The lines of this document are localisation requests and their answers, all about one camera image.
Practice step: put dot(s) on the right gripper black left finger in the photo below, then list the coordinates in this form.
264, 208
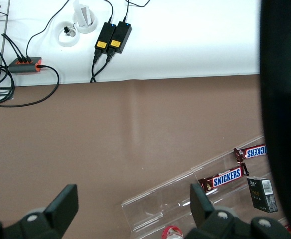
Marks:
60, 206

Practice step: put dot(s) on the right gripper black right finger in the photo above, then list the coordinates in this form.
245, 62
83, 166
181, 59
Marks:
200, 206

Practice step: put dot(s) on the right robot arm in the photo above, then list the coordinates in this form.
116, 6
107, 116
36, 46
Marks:
285, 99

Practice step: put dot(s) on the clear acrylic step stand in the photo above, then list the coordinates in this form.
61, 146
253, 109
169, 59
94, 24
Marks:
175, 196

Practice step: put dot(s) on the red-capped jar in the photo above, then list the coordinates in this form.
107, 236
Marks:
172, 232

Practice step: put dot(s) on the Snickers bar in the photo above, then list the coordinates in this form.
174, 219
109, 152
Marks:
254, 151
226, 177

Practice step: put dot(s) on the small black carton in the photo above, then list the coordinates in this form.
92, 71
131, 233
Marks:
261, 196

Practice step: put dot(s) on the brown tablecloth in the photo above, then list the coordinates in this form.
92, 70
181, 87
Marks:
110, 137

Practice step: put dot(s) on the grey orange USB hub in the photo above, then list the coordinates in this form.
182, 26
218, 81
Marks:
23, 67

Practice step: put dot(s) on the black power adapter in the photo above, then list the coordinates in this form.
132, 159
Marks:
120, 37
105, 36

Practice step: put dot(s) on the small black knob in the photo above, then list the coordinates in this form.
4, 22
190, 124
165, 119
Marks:
66, 30

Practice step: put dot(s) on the white round stand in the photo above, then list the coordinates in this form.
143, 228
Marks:
92, 27

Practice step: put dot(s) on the white folded card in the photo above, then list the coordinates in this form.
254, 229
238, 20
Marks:
82, 15

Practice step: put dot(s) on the aluminium camera post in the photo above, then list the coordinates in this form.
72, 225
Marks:
1, 94

